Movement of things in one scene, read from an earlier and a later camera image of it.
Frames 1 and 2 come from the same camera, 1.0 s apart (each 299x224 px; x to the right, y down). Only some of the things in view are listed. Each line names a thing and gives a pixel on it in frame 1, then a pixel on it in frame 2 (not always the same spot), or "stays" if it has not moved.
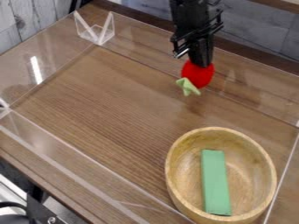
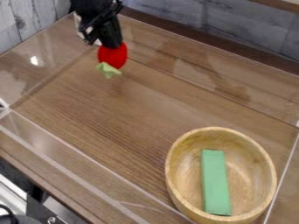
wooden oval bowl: x=251 y=172 stays
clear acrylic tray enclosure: x=92 y=112 stays
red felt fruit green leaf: x=198 y=77 to x=114 y=59
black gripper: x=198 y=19 to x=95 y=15
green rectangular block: x=217 y=193 stays
